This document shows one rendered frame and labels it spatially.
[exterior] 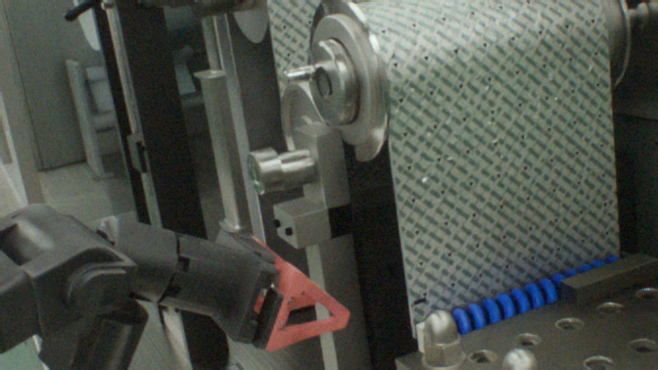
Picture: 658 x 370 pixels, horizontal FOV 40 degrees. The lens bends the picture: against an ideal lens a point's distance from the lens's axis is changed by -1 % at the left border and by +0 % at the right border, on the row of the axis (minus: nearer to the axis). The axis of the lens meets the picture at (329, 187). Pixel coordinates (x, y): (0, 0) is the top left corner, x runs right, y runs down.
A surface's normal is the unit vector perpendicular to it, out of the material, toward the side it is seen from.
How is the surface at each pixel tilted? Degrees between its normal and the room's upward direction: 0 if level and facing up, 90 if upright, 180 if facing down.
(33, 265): 23
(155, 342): 0
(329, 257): 90
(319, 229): 90
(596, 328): 0
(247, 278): 60
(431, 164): 90
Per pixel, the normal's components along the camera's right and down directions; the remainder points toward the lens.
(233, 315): -0.84, -0.26
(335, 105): -0.90, 0.25
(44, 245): -0.21, -0.56
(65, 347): -0.57, 0.02
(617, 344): -0.15, -0.95
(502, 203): 0.42, 0.21
